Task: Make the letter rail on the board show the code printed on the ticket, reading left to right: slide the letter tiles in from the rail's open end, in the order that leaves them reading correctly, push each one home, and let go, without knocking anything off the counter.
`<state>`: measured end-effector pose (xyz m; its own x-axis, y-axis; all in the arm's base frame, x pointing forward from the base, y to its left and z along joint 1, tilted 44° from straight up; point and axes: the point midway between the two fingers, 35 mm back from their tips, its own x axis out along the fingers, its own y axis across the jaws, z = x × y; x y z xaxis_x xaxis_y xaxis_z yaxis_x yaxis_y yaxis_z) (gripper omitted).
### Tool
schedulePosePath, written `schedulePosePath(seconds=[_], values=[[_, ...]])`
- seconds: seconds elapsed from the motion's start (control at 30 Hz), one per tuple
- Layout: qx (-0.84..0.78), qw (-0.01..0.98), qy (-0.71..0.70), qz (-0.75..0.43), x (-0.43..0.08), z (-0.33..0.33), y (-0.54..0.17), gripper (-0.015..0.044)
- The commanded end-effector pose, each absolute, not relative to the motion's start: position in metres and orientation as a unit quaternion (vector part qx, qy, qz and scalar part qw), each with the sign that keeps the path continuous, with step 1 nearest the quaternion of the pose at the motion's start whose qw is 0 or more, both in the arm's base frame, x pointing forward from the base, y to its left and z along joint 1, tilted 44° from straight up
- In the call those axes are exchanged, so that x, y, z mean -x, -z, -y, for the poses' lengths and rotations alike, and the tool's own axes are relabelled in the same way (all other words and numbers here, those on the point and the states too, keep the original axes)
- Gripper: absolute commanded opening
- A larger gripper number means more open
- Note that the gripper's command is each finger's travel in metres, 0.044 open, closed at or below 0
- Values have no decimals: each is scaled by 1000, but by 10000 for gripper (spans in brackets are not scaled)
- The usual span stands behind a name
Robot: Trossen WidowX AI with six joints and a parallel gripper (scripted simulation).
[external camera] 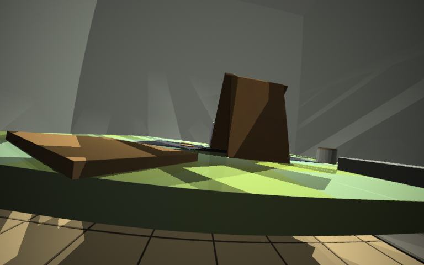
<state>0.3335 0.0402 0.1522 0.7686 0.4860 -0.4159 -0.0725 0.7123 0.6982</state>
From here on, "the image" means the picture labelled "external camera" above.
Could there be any tan flat board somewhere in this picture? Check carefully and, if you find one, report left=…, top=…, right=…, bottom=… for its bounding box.
left=6, top=131, right=198, bottom=180

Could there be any grey flat rectangular slab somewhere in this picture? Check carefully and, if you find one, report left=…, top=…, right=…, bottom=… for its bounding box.
left=337, top=157, right=424, bottom=188

